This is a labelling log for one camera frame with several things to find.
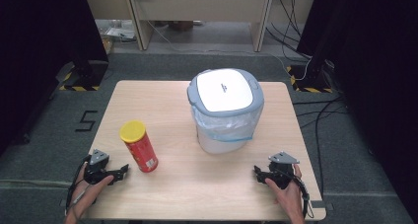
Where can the white trash bin grey lid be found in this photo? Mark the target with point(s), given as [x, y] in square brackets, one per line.
[225, 92]

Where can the pile of plastic packaging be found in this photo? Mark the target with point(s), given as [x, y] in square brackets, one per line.
[116, 33]

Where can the person's right hand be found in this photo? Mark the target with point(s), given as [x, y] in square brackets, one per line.
[289, 197]

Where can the black curtain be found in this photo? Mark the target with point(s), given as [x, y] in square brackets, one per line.
[378, 69]
[39, 53]

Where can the beige desk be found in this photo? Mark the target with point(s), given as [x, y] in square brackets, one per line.
[200, 7]

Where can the black stand base striped tape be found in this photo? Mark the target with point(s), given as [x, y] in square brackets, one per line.
[85, 79]
[309, 82]

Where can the clear plastic bin liner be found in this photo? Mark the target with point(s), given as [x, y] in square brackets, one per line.
[226, 125]

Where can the person's left hand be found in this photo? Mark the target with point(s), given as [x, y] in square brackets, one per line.
[90, 192]

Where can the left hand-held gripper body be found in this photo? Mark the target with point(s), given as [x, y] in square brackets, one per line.
[95, 173]

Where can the red can with yellow lid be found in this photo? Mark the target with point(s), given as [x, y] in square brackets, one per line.
[142, 151]

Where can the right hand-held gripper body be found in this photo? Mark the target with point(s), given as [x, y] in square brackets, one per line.
[281, 174]

